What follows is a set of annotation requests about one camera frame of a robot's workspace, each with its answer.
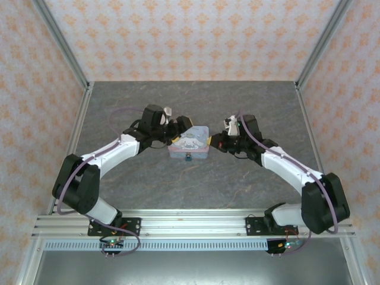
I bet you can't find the pastel cartoon dog tin box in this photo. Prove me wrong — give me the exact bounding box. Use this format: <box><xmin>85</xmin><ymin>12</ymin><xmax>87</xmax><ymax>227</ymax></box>
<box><xmin>167</xmin><ymin>124</ymin><xmax>213</xmax><ymax>162</ymax></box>

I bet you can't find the grey metal sheet panel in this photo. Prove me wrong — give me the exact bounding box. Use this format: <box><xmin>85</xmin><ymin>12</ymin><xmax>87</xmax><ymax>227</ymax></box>
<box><xmin>31</xmin><ymin>250</ymin><xmax>354</xmax><ymax>285</ymax></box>

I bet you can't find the aluminium table side rail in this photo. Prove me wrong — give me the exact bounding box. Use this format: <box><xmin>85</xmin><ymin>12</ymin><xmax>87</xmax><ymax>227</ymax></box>
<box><xmin>294</xmin><ymin>82</ymin><xmax>340</xmax><ymax>191</ymax></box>
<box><xmin>46</xmin><ymin>82</ymin><xmax>94</xmax><ymax>215</ymax></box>

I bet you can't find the aluminium mounting rail beam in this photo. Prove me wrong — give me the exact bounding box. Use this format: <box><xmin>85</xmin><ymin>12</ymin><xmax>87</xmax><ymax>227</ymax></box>
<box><xmin>30</xmin><ymin>208</ymin><xmax>356</xmax><ymax>239</ymax></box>

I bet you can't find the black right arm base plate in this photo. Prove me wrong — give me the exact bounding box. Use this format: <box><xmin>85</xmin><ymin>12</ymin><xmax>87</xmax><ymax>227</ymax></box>
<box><xmin>245</xmin><ymin>216</ymin><xmax>298</xmax><ymax>238</ymax></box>

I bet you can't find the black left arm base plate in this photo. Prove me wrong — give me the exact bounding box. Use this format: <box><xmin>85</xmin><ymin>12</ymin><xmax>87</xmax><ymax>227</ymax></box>
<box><xmin>87</xmin><ymin>217</ymin><xmax>143</xmax><ymax>238</ymax></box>

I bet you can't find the slotted grey cable duct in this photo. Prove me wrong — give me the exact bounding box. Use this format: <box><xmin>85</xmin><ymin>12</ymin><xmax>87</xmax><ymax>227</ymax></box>
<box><xmin>43</xmin><ymin>240</ymin><xmax>270</xmax><ymax>252</ymax></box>

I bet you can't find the aluminium frame post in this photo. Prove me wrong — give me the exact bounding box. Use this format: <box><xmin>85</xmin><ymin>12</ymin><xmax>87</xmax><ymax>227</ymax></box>
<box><xmin>294</xmin><ymin>0</ymin><xmax>354</xmax><ymax>90</ymax></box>
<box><xmin>30</xmin><ymin>0</ymin><xmax>92</xmax><ymax>90</ymax></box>

